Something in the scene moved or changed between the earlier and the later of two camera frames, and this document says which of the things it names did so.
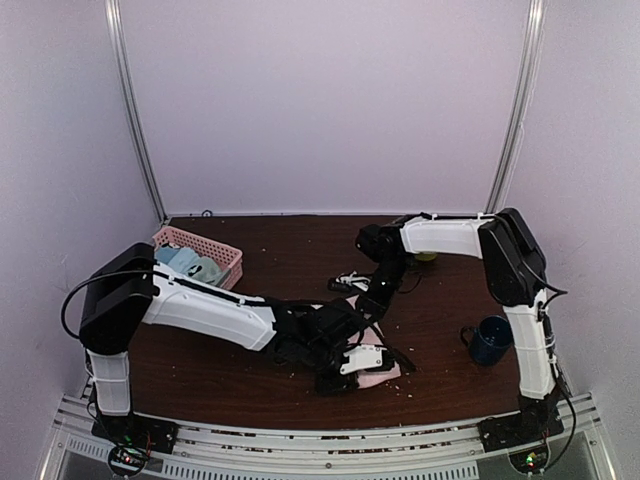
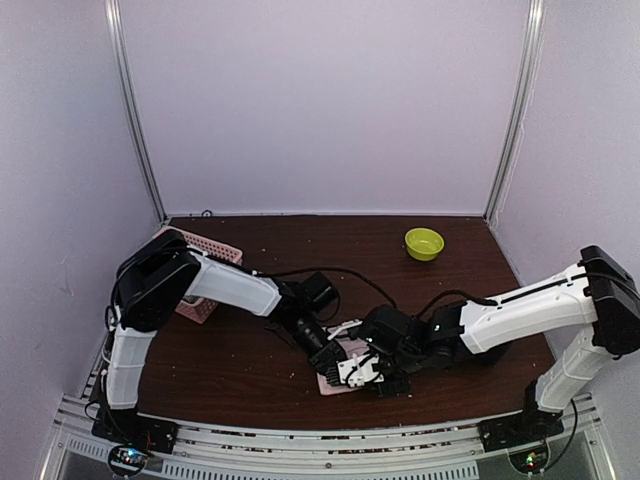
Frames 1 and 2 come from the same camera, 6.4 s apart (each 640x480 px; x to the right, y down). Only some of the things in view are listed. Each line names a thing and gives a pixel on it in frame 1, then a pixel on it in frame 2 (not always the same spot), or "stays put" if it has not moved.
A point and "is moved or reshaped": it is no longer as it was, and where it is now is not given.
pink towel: (372, 335) is moved or reshaped
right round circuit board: (530, 461) stays put
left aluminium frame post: (113, 11) stays put
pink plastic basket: (183, 239) stays put
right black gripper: (376, 305) → (398, 389)
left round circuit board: (127, 460) stays put
